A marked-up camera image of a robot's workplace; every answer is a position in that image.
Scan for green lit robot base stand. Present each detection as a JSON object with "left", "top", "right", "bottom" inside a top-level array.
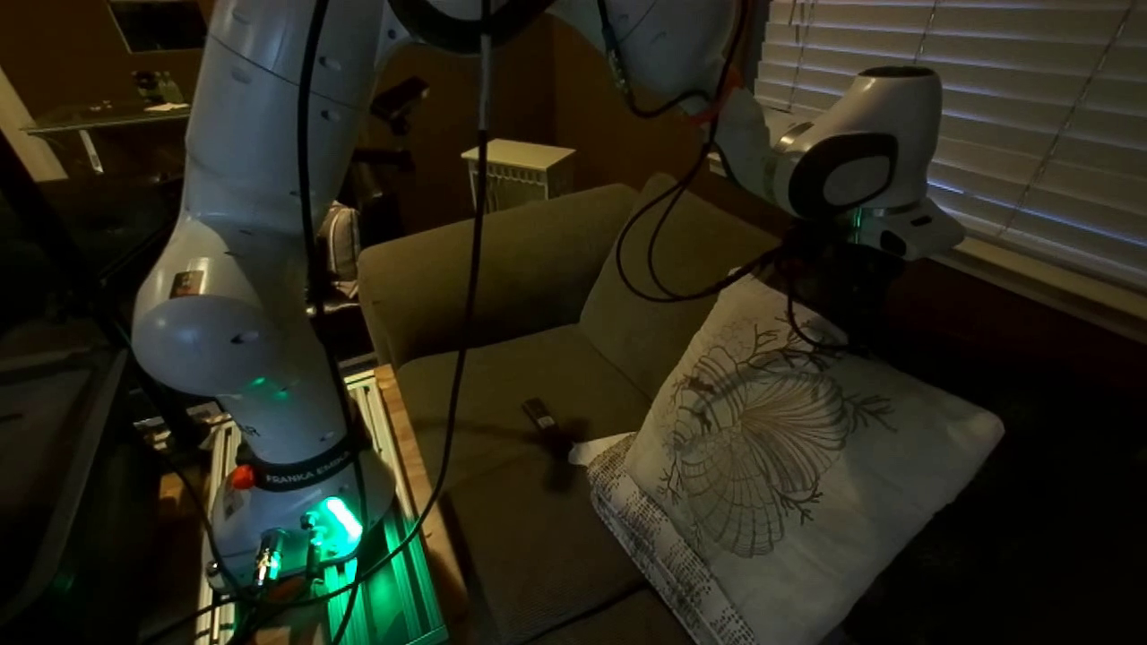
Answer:
[{"left": 190, "top": 360, "right": 452, "bottom": 645}]

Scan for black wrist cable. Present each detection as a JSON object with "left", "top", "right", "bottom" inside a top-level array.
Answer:
[{"left": 597, "top": 0, "right": 839, "bottom": 360}]

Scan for white rolled cloth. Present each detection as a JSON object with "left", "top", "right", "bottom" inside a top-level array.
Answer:
[{"left": 327, "top": 197, "right": 365, "bottom": 279}]

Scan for dark wall frame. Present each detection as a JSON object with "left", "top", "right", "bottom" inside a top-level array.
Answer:
[{"left": 103, "top": 0, "right": 208, "bottom": 58}]

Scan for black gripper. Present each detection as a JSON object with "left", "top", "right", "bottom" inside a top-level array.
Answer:
[{"left": 777, "top": 228, "right": 913, "bottom": 352}]

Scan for white window sill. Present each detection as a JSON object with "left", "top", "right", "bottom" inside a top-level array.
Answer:
[{"left": 952, "top": 226, "right": 1147, "bottom": 343}]

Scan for white window blinds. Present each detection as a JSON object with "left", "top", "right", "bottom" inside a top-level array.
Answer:
[{"left": 759, "top": 0, "right": 1147, "bottom": 294}]

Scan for wall shelf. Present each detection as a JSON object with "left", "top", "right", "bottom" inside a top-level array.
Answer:
[{"left": 21, "top": 96, "right": 196, "bottom": 139}]

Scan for small white side table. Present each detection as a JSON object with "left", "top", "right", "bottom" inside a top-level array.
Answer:
[{"left": 459, "top": 134, "right": 581, "bottom": 219}]

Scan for black camera on stand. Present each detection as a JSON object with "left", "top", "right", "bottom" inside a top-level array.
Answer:
[{"left": 370, "top": 76, "right": 433, "bottom": 128}]

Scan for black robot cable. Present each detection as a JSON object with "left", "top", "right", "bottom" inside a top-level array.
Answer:
[
  {"left": 291, "top": 0, "right": 377, "bottom": 645},
  {"left": 318, "top": 0, "right": 498, "bottom": 645}
]

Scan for olive brown sofa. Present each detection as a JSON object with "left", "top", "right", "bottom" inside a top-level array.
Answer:
[{"left": 355, "top": 171, "right": 1147, "bottom": 645}]

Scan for white shell print pillow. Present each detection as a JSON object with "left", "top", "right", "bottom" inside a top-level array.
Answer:
[{"left": 588, "top": 272, "right": 1008, "bottom": 645}]

